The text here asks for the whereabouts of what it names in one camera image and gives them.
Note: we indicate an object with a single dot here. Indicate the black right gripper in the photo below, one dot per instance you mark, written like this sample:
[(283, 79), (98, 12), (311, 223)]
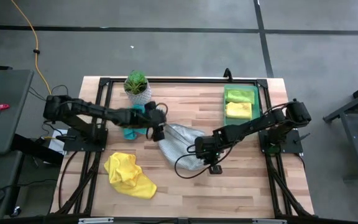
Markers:
[(208, 147)]

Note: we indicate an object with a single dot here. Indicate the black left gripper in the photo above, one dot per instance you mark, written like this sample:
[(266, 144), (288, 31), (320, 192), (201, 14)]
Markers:
[(157, 119)]

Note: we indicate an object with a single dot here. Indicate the grey microfiber towel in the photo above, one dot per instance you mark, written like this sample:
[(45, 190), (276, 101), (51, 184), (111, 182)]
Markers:
[(179, 146)]

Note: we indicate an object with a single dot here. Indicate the yellow microfiber towel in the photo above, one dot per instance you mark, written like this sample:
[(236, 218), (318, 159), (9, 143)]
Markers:
[(126, 177), (238, 110)]

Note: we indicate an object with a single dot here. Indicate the lime green microfiber towel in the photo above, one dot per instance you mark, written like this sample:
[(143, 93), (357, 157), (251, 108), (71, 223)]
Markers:
[(239, 96)]

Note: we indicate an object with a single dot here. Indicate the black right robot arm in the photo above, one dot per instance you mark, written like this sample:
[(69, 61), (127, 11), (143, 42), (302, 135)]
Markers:
[(259, 123)]

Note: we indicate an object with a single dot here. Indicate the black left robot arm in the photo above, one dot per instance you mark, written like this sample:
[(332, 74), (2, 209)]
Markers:
[(104, 113)]

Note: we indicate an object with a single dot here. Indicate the teal microfiber towel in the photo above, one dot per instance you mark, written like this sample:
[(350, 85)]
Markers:
[(130, 133)]

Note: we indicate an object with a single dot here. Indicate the succulent in patterned white pot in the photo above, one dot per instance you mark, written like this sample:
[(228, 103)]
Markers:
[(137, 90)]

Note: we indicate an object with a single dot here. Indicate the translucent green plastic bin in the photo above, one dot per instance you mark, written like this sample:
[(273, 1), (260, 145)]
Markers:
[(256, 105)]

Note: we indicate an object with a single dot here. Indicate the white box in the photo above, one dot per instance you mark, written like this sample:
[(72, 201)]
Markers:
[(54, 144)]

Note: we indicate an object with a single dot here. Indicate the black equipment box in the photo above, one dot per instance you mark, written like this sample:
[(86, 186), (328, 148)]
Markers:
[(30, 149)]

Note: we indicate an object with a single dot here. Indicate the grey metal bench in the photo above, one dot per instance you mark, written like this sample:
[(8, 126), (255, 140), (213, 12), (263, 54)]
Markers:
[(354, 140)]

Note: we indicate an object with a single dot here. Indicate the dark grey side table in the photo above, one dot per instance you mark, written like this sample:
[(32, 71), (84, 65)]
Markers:
[(11, 93)]

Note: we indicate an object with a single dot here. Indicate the black caster wheel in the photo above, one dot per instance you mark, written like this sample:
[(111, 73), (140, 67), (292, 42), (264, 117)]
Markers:
[(15, 211)]

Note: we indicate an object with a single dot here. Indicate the black aluminium table frame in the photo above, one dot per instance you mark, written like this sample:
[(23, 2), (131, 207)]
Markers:
[(182, 80)]

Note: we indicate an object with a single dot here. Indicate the black bracket stand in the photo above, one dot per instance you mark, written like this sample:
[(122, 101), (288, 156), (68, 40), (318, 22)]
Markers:
[(227, 74)]

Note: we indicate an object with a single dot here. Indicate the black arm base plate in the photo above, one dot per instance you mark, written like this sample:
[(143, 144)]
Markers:
[(287, 149), (73, 146)]

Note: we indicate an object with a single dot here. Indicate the silver metal bracket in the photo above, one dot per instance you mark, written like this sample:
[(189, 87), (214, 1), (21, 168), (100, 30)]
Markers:
[(269, 221), (95, 220)]

